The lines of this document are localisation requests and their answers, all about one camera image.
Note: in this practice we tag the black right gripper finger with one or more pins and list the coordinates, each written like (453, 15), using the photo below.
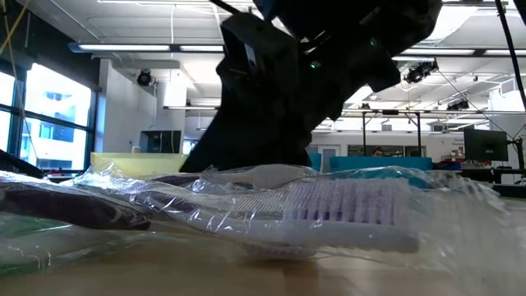
(246, 154)

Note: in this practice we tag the white toothbrush purple bristles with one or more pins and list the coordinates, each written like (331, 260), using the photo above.
(345, 205)

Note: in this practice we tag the dark purple toothbrush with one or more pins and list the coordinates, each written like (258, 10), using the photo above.
(61, 209)

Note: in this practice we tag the green toothbrush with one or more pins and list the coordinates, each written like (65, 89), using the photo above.
(24, 230)

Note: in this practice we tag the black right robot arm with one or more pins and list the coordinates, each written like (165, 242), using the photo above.
(370, 20)

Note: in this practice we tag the small teal plastic bin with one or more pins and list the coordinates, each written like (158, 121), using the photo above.
(315, 161)

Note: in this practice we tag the thin hanging light strip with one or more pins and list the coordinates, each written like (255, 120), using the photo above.
(189, 107)

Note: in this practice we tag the black monitor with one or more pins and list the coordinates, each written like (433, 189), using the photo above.
(160, 141)
(485, 144)

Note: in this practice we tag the yellow plastic bin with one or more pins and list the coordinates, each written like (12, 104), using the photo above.
(139, 162)

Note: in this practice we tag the large teal-blue plastic bin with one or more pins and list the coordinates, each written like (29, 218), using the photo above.
(382, 162)

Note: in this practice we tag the black ceiling spotlight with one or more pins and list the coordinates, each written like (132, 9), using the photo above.
(144, 78)
(458, 105)
(415, 75)

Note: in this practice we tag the long ceiling light bar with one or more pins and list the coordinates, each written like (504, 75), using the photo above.
(123, 47)

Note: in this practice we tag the blue background crate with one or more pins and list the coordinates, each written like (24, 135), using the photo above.
(450, 165)

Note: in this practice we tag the black background desk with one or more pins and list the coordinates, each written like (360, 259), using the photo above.
(485, 174)

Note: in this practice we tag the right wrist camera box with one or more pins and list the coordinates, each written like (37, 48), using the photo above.
(259, 49)

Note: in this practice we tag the large glass window wall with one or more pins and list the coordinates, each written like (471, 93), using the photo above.
(57, 103)

